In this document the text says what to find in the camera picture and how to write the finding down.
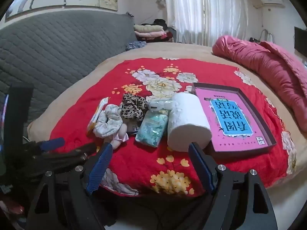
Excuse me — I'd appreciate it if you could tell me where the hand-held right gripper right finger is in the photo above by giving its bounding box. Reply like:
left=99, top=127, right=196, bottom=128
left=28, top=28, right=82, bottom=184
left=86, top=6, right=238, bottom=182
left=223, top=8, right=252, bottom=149
left=188, top=142, right=281, bottom=230

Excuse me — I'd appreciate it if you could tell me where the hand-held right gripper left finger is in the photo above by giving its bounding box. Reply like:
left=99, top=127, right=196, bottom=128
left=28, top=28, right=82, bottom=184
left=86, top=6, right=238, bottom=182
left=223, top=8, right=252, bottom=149
left=25, top=142, right=114, bottom=230

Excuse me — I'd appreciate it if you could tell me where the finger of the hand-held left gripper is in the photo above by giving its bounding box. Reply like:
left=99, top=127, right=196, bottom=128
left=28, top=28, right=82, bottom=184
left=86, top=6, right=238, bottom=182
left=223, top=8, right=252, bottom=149
left=23, top=138, right=66, bottom=157
left=29, top=142, right=97, bottom=173

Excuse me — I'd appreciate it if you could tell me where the teddy bear pink dress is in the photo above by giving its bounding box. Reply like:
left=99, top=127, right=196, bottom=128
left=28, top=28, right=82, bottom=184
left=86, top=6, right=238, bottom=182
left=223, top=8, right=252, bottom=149
left=113, top=124, right=131, bottom=142

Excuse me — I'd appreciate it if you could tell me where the white floral scrunchie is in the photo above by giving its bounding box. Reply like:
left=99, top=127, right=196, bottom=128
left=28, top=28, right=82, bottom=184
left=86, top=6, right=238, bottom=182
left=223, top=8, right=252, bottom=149
left=93, top=104, right=124, bottom=139

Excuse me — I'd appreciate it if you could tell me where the teal tissue pack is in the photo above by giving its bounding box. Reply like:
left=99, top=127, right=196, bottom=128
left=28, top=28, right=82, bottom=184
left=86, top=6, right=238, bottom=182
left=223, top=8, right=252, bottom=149
left=135, top=112, right=169, bottom=148

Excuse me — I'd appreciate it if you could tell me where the leopard print scrunchie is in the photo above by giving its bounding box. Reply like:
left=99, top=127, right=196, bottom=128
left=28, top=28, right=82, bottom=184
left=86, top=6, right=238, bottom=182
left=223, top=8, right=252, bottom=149
left=120, top=93, right=149, bottom=121

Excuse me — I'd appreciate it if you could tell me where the dark cardboard box tray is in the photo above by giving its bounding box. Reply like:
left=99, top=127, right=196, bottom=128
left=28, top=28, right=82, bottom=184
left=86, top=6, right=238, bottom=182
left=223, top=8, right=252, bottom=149
left=192, top=83, right=277, bottom=155

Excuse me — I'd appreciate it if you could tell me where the white blue plastic packet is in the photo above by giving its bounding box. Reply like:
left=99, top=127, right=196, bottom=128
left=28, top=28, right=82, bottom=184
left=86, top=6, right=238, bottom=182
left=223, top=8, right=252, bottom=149
left=147, top=99, right=173, bottom=113

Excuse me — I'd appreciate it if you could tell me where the red floral blanket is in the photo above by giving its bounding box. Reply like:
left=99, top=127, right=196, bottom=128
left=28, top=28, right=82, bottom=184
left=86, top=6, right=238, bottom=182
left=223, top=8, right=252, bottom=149
left=49, top=57, right=292, bottom=197

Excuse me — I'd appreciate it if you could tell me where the white toilet paper roll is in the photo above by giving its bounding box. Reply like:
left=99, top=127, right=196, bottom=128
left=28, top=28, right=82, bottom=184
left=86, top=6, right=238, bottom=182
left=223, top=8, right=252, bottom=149
left=167, top=92, right=213, bottom=152

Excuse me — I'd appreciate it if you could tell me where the pink book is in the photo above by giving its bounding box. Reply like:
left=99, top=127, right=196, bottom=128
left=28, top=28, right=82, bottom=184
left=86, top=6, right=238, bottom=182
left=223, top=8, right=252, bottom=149
left=195, top=89, right=271, bottom=152

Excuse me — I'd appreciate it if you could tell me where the beige bed sheet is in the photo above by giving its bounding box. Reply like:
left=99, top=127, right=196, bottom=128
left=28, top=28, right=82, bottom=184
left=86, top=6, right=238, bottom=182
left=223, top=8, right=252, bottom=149
left=26, top=42, right=307, bottom=192

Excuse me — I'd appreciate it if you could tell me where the grey quilted headboard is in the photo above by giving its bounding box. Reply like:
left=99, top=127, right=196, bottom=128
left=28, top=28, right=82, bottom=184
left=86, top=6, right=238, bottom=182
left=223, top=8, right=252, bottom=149
left=0, top=12, right=136, bottom=135

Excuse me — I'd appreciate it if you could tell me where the blue patterned cloth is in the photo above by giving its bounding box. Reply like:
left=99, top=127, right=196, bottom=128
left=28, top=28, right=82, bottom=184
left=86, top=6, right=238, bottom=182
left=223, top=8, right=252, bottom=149
left=125, top=41, right=147, bottom=52

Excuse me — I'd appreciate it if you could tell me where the pink quilt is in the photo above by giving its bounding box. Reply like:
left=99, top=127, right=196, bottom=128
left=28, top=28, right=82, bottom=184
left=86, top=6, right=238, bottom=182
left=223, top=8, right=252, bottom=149
left=212, top=35, right=307, bottom=127

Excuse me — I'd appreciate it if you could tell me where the pile of folded clothes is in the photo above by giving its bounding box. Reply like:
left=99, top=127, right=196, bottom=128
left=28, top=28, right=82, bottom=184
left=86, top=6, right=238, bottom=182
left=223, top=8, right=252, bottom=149
left=133, top=24, right=168, bottom=41

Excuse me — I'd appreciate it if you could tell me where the dark clothes heap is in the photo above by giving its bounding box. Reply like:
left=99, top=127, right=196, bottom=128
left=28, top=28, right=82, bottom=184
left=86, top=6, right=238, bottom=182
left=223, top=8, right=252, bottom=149
left=144, top=19, right=168, bottom=27

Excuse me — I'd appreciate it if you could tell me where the white curtain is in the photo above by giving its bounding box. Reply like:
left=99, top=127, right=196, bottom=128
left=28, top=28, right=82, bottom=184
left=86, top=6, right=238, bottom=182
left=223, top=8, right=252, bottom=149
left=163, top=0, right=248, bottom=47

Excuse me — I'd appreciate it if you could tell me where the black television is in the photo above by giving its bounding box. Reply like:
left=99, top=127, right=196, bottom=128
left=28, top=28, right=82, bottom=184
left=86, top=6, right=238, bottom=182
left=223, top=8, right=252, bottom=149
left=294, top=26, right=307, bottom=58

